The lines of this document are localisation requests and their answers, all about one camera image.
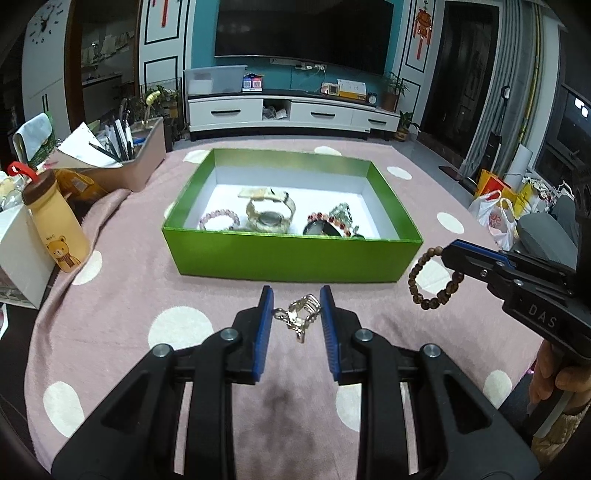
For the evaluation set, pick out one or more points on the banana-shaped stick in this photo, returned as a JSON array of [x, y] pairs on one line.
[[152, 98]]

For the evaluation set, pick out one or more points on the grey curtain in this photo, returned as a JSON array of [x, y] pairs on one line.
[[517, 69]]

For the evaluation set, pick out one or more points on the dark pencil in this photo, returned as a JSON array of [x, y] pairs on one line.
[[104, 151]]

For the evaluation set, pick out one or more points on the small potted plant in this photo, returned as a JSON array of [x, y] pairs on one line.
[[404, 127]]

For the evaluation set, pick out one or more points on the white tv cabinet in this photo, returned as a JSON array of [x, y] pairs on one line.
[[221, 113]]

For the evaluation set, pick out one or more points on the person's right hand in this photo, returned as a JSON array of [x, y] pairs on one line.
[[561, 374]]

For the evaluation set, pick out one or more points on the green tissue pack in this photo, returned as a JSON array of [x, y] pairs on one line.
[[34, 138]]

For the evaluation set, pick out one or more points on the yellow snack packet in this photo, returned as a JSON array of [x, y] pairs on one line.
[[76, 182]]

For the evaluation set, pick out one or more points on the yellow and white box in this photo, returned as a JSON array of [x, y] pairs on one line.
[[353, 88]]

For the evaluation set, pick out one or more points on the grey cushion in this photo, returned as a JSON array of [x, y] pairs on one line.
[[542, 230]]

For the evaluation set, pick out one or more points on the white plastic bag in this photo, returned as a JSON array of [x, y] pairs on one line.
[[496, 217]]

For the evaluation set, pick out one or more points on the green cardboard box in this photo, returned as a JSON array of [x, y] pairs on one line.
[[286, 256]]

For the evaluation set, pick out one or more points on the large potted plant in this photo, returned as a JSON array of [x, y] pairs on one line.
[[392, 92]]

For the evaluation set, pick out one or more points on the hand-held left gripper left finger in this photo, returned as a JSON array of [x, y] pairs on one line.
[[265, 323]]

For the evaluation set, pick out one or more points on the translucent storage box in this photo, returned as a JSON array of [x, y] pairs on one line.
[[214, 81]]

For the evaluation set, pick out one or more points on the person's right forearm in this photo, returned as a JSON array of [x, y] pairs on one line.
[[556, 434]]

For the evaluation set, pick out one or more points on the pink desk organizer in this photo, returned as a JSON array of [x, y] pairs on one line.
[[147, 161]]

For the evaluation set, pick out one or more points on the cream wristwatch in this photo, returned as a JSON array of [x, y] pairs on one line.
[[270, 217]]

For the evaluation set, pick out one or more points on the yellow bear bottle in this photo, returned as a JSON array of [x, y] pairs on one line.
[[60, 230]]

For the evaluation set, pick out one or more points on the pink polka-dot tablecloth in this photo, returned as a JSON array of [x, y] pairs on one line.
[[138, 295]]

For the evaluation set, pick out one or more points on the black television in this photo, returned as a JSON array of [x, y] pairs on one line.
[[300, 32]]

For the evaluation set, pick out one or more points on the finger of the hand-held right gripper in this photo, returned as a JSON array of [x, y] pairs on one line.
[[480, 253], [466, 266]]

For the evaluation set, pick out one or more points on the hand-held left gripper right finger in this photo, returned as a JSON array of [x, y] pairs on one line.
[[328, 323]]

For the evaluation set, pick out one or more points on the orange shopping bag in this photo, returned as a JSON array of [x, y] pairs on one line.
[[491, 184]]

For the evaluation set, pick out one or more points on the white cardboard box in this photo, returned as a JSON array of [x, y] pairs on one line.
[[21, 258]]

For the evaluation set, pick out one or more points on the white tall cabinet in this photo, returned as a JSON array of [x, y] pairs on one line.
[[41, 78]]

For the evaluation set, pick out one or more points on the upright vacuum cleaner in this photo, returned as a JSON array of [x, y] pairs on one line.
[[491, 138]]

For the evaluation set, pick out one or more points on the red knot wall decoration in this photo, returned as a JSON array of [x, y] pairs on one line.
[[422, 23]]

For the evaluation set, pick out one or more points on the round wall clock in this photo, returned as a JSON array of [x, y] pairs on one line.
[[46, 21]]

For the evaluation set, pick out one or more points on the white paper sheet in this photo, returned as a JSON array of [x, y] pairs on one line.
[[78, 145]]

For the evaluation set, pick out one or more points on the green houseplant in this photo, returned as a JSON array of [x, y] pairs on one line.
[[168, 99]]

